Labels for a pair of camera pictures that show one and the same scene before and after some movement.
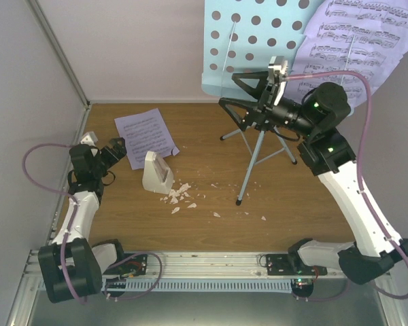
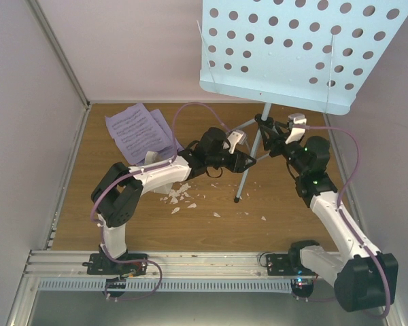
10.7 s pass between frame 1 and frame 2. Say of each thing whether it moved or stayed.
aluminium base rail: stayed
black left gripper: moved
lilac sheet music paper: moved
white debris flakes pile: stayed
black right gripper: moved
